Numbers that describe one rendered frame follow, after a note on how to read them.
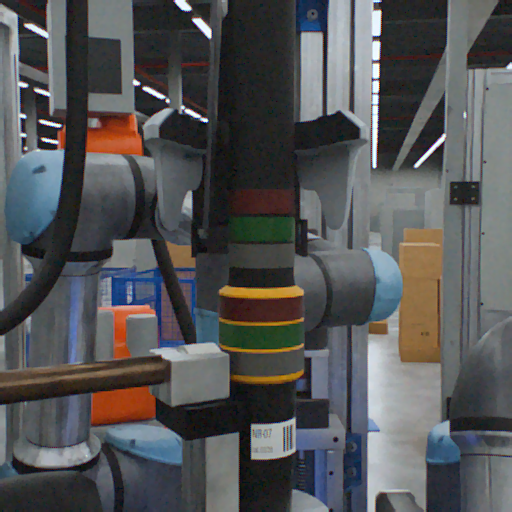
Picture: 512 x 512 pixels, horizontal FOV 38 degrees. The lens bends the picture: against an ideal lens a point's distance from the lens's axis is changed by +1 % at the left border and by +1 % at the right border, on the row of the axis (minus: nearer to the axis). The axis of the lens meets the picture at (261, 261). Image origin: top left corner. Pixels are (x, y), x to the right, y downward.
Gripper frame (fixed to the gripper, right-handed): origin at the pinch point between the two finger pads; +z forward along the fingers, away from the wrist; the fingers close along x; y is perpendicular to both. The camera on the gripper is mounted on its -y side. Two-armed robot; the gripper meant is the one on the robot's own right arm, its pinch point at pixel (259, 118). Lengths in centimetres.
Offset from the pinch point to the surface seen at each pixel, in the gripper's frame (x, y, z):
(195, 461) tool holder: 3.1, 16.4, 0.3
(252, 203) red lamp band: 0.3, 4.0, 0.0
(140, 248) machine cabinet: 108, 61, -1086
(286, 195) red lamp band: -1.3, 3.6, -0.4
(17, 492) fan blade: 14.7, 22.3, -12.2
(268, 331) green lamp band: -0.4, 10.1, 0.5
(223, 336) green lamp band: 1.7, 10.5, -0.6
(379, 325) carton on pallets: -216, 152, -884
